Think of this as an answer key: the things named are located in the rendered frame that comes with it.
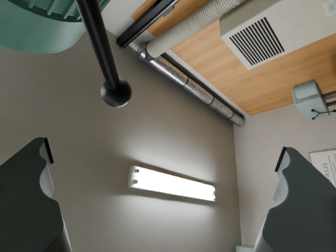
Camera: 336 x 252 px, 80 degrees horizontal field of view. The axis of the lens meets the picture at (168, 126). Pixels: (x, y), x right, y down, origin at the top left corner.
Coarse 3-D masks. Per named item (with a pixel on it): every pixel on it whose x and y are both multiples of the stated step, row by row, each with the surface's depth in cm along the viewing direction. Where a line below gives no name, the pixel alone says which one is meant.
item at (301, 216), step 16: (288, 160) 10; (304, 160) 10; (288, 176) 9; (304, 176) 9; (320, 176) 9; (288, 192) 8; (304, 192) 8; (320, 192) 8; (272, 208) 7; (288, 208) 7; (304, 208) 7; (320, 208) 7; (272, 224) 7; (288, 224) 7; (304, 224) 7; (320, 224) 7; (256, 240) 7; (272, 240) 6; (288, 240) 6; (304, 240) 6; (320, 240) 6
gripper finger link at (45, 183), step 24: (48, 144) 11; (0, 168) 8; (24, 168) 8; (48, 168) 9; (0, 192) 7; (24, 192) 7; (48, 192) 9; (0, 216) 6; (24, 216) 6; (48, 216) 6; (0, 240) 6; (24, 240) 6; (48, 240) 6
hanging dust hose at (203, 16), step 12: (216, 0) 149; (228, 0) 144; (240, 0) 144; (192, 12) 167; (204, 12) 156; (216, 12) 153; (180, 24) 171; (192, 24) 165; (204, 24) 163; (168, 36) 181; (180, 36) 177; (156, 48) 192; (168, 48) 193
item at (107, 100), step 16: (80, 0) 12; (96, 0) 13; (80, 16) 14; (96, 16) 14; (96, 32) 15; (96, 48) 16; (112, 64) 18; (112, 80) 20; (112, 96) 22; (128, 96) 23
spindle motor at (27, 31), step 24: (0, 0) 19; (24, 0) 19; (48, 0) 20; (72, 0) 20; (0, 24) 21; (24, 24) 22; (48, 24) 22; (72, 24) 24; (24, 48) 25; (48, 48) 27
